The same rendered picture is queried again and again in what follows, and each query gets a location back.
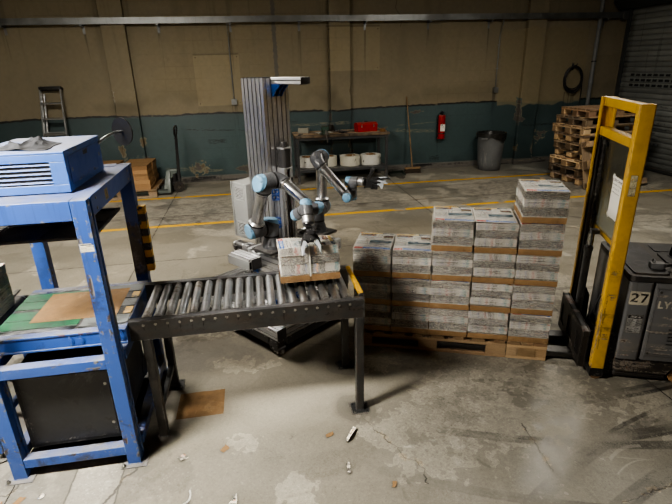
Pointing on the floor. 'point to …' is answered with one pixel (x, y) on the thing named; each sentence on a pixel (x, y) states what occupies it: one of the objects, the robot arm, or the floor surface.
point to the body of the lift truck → (639, 311)
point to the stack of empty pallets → (581, 118)
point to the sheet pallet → (145, 176)
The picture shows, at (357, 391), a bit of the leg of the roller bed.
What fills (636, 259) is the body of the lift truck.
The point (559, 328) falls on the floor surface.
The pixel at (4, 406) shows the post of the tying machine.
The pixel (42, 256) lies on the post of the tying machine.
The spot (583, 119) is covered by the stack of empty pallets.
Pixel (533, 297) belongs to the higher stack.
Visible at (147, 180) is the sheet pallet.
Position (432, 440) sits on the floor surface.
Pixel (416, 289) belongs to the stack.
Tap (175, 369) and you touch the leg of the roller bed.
